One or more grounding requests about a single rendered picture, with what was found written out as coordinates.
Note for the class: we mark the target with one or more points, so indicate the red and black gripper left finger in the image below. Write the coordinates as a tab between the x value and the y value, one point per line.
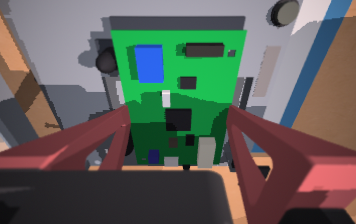
68	149

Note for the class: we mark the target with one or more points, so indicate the green circuit board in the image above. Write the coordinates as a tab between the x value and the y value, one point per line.
178	86

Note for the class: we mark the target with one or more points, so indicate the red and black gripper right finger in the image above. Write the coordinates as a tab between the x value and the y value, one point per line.
307	172

